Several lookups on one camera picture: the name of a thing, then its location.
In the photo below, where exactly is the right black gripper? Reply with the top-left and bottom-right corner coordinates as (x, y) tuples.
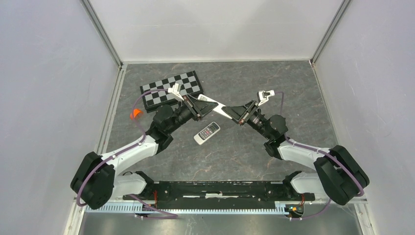
(222, 100), (272, 140)

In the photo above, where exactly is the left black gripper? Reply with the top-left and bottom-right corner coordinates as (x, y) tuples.
(166, 93), (217, 133)

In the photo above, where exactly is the slim white remote control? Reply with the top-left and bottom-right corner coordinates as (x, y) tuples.
(198, 94), (234, 120)

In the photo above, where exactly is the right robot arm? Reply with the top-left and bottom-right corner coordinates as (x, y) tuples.
(221, 101), (370, 205)

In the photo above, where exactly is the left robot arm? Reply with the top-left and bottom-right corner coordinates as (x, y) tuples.
(70, 95), (218, 210)

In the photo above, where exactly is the white remote with buttons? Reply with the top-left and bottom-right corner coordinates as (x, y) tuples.
(193, 122), (221, 145)

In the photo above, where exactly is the black white chessboard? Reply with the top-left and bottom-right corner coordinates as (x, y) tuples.
(140, 70), (205, 114)

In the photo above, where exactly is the orange plastic cup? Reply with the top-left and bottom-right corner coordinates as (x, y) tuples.
(130, 109), (143, 120)

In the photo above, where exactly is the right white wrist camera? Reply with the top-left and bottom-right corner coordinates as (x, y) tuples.
(257, 90), (275, 106)

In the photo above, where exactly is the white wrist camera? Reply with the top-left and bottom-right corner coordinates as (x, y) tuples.
(167, 83), (184, 102)
(257, 90), (275, 106)

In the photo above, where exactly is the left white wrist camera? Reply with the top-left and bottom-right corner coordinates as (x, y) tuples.
(167, 83), (184, 102)

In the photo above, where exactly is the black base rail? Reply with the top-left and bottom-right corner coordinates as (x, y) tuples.
(137, 181), (315, 210)

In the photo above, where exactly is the white toothed cable duct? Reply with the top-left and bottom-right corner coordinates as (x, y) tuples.
(86, 201), (299, 215)

